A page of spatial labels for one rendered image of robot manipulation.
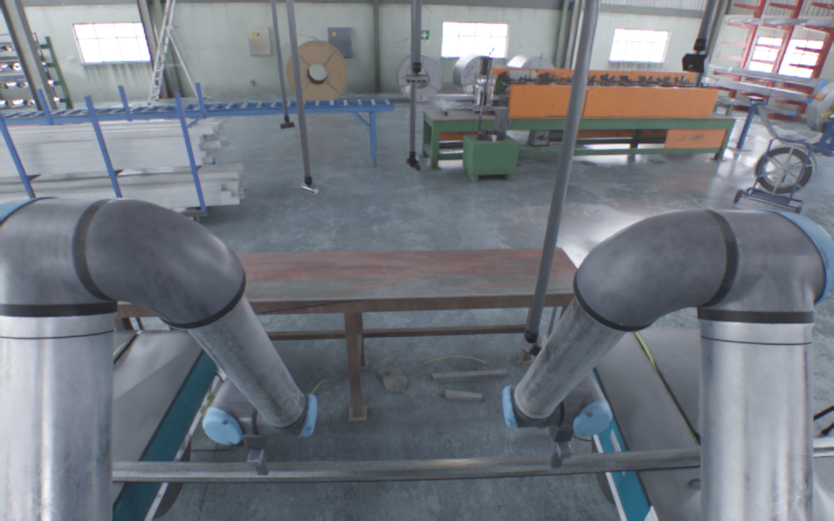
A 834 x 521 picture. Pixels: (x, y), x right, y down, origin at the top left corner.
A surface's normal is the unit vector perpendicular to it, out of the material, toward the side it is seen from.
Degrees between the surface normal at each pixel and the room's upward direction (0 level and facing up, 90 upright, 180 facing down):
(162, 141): 90
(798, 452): 57
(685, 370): 0
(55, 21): 90
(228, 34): 90
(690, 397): 0
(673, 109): 90
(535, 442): 0
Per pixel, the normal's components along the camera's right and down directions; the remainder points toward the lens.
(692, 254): -0.35, -0.07
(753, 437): -0.63, -0.05
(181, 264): 0.69, -0.03
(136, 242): 0.48, -0.14
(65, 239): 0.00, -0.12
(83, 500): 0.92, 0.00
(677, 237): -0.44, -0.41
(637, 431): 0.02, -0.87
